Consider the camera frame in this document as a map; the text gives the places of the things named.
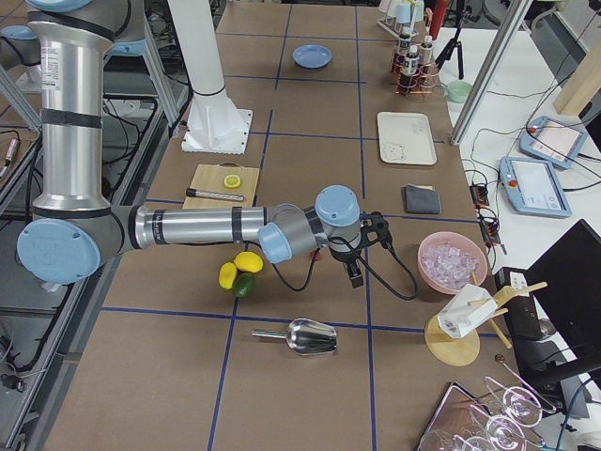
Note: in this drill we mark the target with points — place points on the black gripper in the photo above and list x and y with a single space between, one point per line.
346 257

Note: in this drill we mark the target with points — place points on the blue plastic plate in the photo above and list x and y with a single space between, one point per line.
312 56

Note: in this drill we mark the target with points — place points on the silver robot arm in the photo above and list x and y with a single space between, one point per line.
75 229

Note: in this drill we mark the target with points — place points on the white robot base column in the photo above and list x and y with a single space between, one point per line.
214 124

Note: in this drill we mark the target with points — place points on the steel ice scoop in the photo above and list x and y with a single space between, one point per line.
305 337

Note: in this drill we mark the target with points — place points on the pink bowl of ice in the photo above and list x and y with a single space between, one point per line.
447 261

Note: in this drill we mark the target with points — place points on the grey folded cloth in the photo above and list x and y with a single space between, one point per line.
421 200

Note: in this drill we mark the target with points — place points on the green lime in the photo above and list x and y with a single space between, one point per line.
244 285

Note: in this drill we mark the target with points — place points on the large yellow lemon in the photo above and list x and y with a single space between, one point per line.
248 261

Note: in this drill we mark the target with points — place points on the small yellow lemon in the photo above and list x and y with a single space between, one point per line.
228 274

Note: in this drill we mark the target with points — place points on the cream bear serving tray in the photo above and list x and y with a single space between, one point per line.
405 138

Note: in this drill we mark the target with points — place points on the half lemon slice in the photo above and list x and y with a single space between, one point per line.
232 181

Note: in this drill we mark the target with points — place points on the wooden cutting board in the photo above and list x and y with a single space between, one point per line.
210 178

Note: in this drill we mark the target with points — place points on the near blue teach pendant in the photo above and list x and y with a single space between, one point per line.
532 187

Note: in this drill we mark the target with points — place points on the blue teach pendant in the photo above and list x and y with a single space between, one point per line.
532 187
549 139

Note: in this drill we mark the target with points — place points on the dark tea bottle middle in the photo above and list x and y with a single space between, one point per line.
408 76

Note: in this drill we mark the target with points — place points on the dark tea bottle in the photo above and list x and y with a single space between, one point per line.
408 76
425 55
403 44

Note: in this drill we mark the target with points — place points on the black monitor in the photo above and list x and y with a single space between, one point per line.
571 300

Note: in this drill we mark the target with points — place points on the mint green bowl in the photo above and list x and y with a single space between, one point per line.
458 91

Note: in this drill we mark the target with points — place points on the wine glass on tray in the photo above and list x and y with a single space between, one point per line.
521 404

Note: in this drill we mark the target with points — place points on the dark tea bottle left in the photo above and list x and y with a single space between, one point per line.
403 44

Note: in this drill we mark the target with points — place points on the far blue teach pendant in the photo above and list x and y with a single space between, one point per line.
549 139

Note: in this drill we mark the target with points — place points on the dark tea bottle right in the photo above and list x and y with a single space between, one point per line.
425 55

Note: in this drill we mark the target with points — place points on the red cylinder bottle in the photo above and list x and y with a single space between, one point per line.
438 17

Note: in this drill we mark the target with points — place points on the copper wire bottle rack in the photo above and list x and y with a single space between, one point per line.
426 83

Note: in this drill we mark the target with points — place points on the black camera tripod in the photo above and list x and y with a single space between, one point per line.
454 44

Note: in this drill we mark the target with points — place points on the white wire cup rack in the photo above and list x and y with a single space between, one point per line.
401 16

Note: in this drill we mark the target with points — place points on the aluminium frame post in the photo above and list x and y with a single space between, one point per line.
499 47

